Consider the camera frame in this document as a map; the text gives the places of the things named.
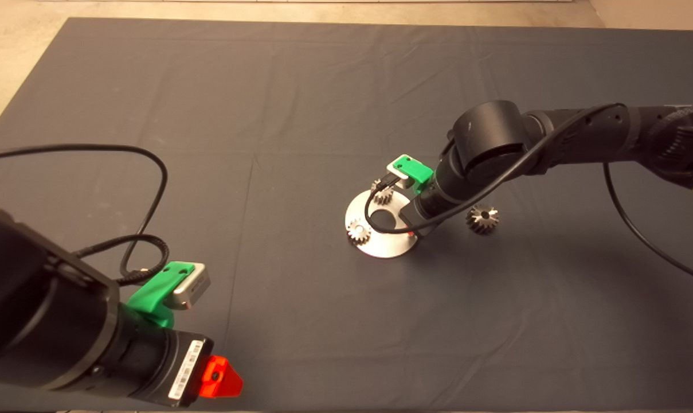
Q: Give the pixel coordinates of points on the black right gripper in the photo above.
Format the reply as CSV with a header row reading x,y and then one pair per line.
x,y
419,218

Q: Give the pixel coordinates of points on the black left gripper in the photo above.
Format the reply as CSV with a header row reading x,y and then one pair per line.
x,y
180,367

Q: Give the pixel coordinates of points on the larger steel bevel gear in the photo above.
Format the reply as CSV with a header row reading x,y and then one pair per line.
x,y
482,219

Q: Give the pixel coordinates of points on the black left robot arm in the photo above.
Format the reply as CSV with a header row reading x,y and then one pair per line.
x,y
36,307

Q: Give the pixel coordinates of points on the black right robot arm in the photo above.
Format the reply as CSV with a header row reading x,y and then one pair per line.
x,y
489,132

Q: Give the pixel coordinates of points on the small steel gear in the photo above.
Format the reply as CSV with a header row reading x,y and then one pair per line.
x,y
382,198
358,232

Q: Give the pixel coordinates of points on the round metal plate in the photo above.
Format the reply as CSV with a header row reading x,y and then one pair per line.
x,y
383,245

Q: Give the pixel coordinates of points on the dark grey table cloth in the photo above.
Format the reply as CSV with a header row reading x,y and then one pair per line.
x,y
323,92

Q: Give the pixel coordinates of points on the silver right camera box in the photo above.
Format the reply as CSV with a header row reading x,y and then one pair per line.
x,y
400,175

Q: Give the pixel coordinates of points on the silver camera box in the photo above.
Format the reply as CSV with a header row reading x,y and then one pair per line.
x,y
400,175
192,289

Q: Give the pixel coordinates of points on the green right camera mount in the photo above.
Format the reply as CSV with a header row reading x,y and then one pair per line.
x,y
416,169

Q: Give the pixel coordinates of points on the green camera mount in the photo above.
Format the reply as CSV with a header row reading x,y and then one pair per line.
x,y
416,169
154,296

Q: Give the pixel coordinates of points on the silver left camera box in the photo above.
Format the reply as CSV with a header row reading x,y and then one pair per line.
x,y
192,289

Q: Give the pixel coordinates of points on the green left camera mount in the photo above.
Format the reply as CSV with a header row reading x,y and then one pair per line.
x,y
154,296

